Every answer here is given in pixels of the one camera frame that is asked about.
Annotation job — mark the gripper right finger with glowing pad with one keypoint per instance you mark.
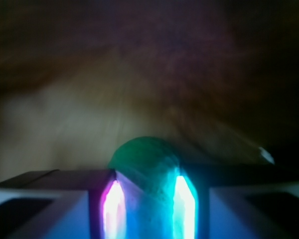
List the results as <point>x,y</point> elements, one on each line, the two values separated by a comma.
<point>236,202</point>

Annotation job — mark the green ball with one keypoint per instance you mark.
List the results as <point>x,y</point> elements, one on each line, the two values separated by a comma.
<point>161,201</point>

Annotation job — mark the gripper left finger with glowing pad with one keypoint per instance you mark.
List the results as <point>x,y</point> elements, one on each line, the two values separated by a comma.
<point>77,204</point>

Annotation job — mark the brown paper bag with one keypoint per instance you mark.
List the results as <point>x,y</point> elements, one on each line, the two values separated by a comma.
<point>219,79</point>

